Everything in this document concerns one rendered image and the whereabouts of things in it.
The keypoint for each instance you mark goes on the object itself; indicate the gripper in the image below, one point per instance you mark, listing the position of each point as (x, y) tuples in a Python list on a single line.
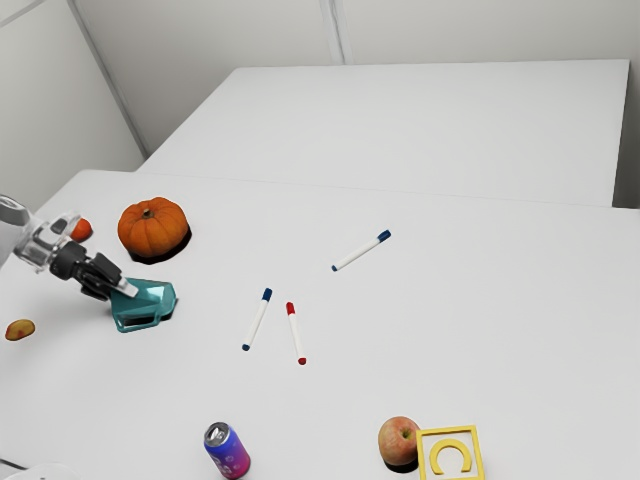
[(70, 262)]

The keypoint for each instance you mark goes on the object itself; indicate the teal faceted mug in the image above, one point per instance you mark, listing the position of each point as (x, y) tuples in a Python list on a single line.
[(150, 300)]

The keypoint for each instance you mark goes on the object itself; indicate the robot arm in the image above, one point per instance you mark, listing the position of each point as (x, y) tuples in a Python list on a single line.
[(20, 235)]

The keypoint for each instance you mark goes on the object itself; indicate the small orange fruit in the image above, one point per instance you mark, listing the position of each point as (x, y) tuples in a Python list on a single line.
[(81, 231)]

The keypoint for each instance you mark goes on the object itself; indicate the orange pumpkin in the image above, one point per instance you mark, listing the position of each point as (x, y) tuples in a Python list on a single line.
[(151, 227)]

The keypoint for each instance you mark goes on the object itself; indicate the yellow red fruit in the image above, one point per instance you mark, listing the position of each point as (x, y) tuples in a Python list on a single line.
[(20, 330)]

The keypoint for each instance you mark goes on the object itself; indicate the white marker blue cap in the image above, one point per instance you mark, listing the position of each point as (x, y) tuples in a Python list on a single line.
[(257, 320), (361, 251)]

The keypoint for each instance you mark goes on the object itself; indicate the white marker red cap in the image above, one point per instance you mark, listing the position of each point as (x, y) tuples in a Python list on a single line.
[(295, 332)]

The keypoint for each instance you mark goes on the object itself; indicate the purple blue drink can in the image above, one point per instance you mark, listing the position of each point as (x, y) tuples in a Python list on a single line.
[(227, 452)]

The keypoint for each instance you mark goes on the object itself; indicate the red yellow apple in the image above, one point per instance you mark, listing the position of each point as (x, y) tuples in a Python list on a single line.
[(396, 440)]

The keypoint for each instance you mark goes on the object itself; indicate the yellow letter block frame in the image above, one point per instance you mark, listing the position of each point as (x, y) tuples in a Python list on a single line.
[(425, 452)]

